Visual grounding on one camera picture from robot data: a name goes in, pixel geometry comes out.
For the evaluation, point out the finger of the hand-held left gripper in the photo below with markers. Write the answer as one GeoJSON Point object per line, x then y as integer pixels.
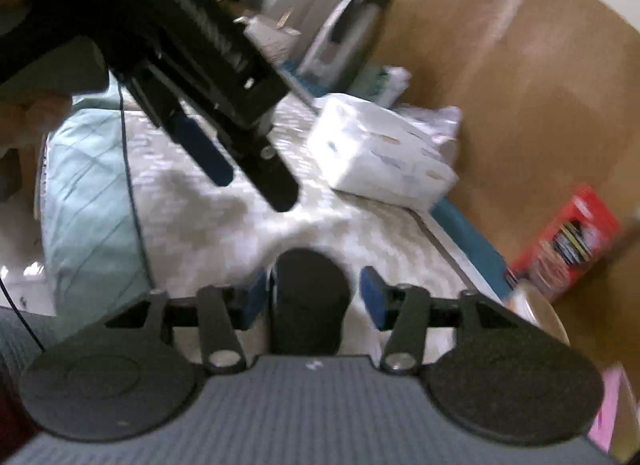
{"type": "Point", "coordinates": [270, 175]}
{"type": "Point", "coordinates": [205, 150]}

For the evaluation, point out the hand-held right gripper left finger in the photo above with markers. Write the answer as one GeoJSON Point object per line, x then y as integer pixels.
{"type": "Point", "coordinates": [255, 300]}

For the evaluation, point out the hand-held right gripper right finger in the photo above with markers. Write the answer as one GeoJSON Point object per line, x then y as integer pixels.
{"type": "Point", "coordinates": [371, 295]}

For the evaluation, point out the black cloth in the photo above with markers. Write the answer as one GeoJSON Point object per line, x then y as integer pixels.
{"type": "Point", "coordinates": [310, 300]}

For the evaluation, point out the teal juice carton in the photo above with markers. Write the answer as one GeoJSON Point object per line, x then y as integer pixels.
{"type": "Point", "coordinates": [385, 85]}

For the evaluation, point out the pink tin box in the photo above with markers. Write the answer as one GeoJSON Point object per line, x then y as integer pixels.
{"type": "Point", "coordinates": [610, 410]}

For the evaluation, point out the person's left hand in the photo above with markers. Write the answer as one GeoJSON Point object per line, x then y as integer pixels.
{"type": "Point", "coordinates": [30, 120]}

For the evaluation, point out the white tissue pack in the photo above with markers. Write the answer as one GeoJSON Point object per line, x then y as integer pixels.
{"type": "Point", "coordinates": [380, 155]}

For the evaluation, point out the light blue cushion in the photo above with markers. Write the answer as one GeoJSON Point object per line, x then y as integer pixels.
{"type": "Point", "coordinates": [85, 205]}

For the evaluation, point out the stainless steel thermos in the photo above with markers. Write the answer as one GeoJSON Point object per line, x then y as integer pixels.
{"type": "Point", "coordinates": [340, 40]}

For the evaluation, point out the clear plastic bag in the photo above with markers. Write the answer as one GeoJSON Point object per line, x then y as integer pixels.
{"type": "Point", "coordinates": [440, 125]}

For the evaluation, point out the red carton box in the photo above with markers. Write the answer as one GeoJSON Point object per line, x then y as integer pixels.
{"type": "Point", "coordinates": [570, 240]}

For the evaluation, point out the large wood-look board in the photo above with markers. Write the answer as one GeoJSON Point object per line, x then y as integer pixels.
{"type": "Point", "coordinates": [525, 95]}

